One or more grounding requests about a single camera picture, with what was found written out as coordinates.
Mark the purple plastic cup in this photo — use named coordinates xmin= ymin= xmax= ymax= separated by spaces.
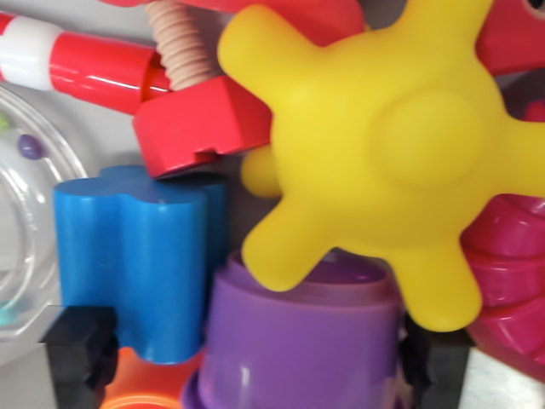
xmin=179 ymin=249 xmax=410 ymax=409

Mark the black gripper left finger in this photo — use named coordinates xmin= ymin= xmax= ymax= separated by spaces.
xmin=0 ymin=305 xmax=119 ymax=409

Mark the red-headed wooden toy bolt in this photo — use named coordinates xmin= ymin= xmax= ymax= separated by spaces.
xmin=130 ymin=0 xmax=274 ymax=181

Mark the red rubber animal toy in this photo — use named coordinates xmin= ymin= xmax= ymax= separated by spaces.
xmin=96 ymin=0 xmax=368 ymax=47

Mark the pink plastic ring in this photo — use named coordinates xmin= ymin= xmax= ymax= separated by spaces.
xmin=460 ymin=192 xmax=545 ymax=368

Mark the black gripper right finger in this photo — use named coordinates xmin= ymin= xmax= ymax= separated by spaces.
xmin=400 ymin=314 xmax=545 ymax=409

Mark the blue flower-shaped block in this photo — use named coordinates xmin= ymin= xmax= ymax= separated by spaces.
xmin=52 ymin=164 xmax=227 ymax=366

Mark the clear ring rattle with beads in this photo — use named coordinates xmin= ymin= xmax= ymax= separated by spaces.
xmin=0 ymin=83 xmax=91 ymax=344

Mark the red whiteboard marker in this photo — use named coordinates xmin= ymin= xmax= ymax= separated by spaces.
xmin=0 ymin=11 xmax=172 ymax=114

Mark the yellow spiky rubber toy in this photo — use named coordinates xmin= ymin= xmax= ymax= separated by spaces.
xmin=215 ymin=0 xmax=545 ymax=334

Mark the orange plastic cup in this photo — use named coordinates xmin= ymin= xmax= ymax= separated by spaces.
xmin=100 ymin=345 xmax=206 ymax=409

